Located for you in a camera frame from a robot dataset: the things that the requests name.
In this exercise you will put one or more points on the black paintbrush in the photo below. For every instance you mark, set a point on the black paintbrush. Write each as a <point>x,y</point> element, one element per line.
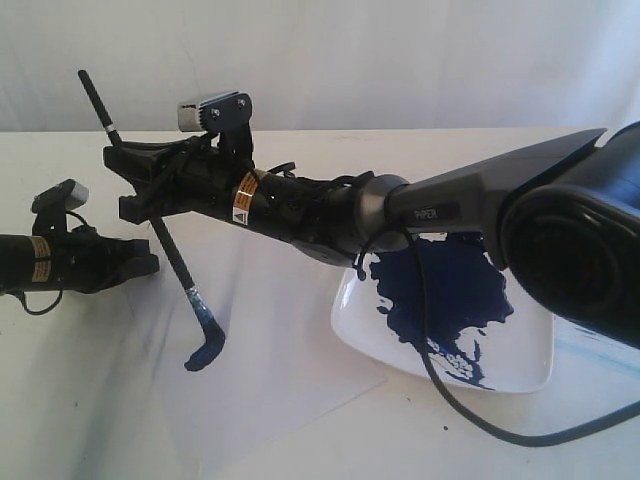
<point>214,336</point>

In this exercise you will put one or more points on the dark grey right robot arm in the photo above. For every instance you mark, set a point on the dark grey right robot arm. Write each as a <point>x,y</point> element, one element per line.
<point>562,215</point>

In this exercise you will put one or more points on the white square plate with paint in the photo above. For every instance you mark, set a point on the white square plate with paint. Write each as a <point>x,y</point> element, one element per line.
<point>480,328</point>

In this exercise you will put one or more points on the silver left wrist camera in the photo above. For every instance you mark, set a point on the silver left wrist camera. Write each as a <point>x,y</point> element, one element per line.
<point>68,195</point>

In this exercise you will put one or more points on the white backdrop curtain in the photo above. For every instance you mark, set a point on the white backdrop curtain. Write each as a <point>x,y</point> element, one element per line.
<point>324,64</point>

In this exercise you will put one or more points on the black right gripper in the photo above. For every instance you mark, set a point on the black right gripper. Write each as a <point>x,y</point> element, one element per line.
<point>207,182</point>

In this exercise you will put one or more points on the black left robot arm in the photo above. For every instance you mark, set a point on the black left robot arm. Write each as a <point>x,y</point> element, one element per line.
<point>26,264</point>

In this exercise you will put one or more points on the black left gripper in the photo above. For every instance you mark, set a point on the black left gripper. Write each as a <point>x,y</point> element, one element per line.
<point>89,263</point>

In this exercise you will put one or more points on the white paper sheet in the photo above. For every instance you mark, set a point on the white paper sheet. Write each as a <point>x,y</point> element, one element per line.
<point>282,366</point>

